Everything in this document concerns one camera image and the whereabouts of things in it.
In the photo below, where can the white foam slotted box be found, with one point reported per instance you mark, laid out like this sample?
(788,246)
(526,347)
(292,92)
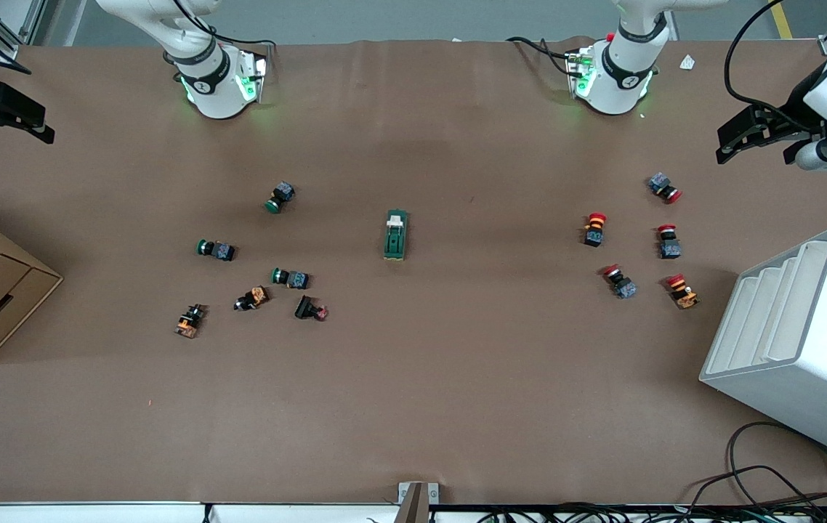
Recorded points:
(806,378)

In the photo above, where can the black selector switch orange block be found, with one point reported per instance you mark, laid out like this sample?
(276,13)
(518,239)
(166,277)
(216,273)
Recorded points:
(257,295)
(188,324)

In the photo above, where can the black square push button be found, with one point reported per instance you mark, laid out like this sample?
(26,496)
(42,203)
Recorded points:
(304,307)

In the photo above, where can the green mushroom push button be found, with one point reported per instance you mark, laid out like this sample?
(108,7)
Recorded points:
(283,193)
(221,251)
(296,279)

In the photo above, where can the grey metal bracket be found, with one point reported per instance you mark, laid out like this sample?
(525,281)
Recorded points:
(417,501)

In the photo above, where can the green terminal block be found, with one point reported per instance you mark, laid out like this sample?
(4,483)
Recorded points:
(394,243)

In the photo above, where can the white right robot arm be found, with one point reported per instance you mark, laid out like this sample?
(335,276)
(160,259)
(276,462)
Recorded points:
(214,94)

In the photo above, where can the white paper scrap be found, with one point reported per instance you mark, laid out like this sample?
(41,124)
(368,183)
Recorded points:
(687,62)

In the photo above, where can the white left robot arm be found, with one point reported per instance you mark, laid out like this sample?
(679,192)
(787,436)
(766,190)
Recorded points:
(620,87)

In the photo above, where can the red button blue block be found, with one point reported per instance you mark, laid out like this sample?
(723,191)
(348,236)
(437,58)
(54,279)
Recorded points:
(659,182)
(669,248)
(624,288)

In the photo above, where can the red button orange block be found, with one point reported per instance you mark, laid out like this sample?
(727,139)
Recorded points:
(594,234)
(684,296)

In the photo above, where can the white table edge rail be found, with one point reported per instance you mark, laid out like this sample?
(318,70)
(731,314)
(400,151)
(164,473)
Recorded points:
(94,514)

